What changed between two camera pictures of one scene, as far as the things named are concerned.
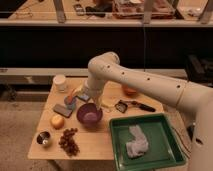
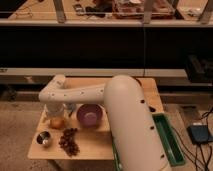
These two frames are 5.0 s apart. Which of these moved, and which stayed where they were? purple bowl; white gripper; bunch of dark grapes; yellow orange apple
Moved: white gripper
Stayed: bunch of dark grapes; yellow orange apple; purple bowl
